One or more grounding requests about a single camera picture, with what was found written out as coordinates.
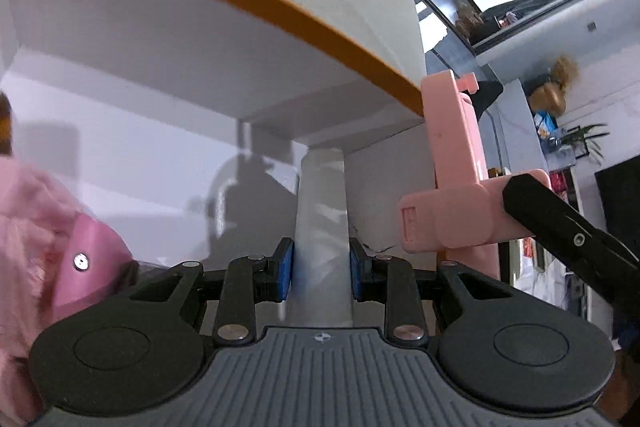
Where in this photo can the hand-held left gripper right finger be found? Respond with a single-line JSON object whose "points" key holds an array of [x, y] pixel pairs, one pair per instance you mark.
{"points": [[357, 269]]}

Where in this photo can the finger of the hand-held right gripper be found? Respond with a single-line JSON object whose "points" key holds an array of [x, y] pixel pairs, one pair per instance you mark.
{"points": [[575, 239]]}

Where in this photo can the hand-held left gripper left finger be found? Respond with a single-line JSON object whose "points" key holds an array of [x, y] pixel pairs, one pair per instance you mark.
{"points": [[283, 269]]}

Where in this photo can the translucent white tube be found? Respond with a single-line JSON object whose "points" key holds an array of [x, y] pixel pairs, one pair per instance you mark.
{"points": [[322, 207]]}

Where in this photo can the pink plastic stand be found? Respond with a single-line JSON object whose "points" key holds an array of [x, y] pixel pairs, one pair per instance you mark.
{"points": [[452, 167]]}

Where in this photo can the orange cardboard box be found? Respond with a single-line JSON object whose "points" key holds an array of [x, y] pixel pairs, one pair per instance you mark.
{"points": [[150, 82]]}

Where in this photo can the pink cloth doll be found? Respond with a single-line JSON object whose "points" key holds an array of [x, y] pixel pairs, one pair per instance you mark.
{"points": [[30, 227]]}

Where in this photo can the black television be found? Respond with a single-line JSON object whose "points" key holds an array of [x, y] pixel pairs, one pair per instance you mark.
{"points": [[622, 202]]}

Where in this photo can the green potted plant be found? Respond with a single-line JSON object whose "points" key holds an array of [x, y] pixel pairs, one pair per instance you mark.
{"points": [[582, 139]]}

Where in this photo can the curly-haired golden doll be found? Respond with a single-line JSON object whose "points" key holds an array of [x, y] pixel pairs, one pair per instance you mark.
{"points": [[555, 84]]}

